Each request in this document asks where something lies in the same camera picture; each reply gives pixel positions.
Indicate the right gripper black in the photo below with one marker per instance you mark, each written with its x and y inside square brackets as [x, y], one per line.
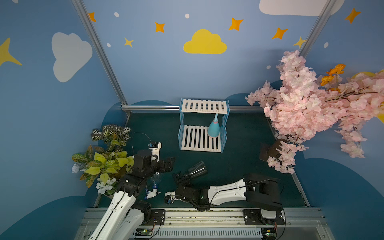
[182, 180]

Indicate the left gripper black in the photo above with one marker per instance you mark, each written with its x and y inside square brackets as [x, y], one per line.
[166, 164]

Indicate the clear white spray bottle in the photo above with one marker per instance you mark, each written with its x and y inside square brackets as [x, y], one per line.
[152, 191]

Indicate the blue white slatted shelf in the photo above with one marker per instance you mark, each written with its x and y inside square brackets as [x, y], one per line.
[195, 138]

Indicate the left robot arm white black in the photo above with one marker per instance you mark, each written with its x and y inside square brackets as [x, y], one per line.
[125, 212]

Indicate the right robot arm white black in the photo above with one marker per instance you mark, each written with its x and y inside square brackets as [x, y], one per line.
[261, 191]

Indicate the left circuit board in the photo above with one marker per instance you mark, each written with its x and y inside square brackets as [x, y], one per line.
[144, 233]

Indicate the circuit board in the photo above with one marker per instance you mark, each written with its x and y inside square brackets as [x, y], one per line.
[269, 234]
[144, 233]

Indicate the green yellow potted plant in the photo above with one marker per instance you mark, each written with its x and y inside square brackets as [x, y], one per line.
[105, 166]

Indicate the brown tree pot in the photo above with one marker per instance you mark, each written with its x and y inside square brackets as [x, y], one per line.
[267, 151]

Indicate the right circuit board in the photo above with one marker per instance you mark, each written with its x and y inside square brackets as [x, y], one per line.
[269, 234]

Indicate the pink cherry blossom tree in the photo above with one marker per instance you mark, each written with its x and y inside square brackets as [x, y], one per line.
[301, 107]

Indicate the orange artificial flowers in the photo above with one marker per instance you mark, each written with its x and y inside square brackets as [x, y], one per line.
[333, 78]

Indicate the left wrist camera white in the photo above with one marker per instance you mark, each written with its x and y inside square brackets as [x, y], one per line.
[155, 150]

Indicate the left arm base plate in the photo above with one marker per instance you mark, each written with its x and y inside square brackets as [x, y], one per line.
[155, 216]

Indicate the aluminium rail front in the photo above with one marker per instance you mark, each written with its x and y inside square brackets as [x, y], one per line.
[230, 223]

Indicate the aluminium frame back bar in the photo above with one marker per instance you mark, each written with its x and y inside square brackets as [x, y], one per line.
[240, 109]

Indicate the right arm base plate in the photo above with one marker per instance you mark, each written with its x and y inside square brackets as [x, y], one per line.
[255, 217]

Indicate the aluminium frame left post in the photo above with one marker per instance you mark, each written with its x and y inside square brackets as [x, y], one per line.
[91, 31]

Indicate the aluminium frame post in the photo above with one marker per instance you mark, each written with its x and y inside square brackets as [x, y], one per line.
[318, 27]
[91, 31]

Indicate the aluminium frame right post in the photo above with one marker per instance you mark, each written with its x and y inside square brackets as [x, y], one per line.
[318, 27]

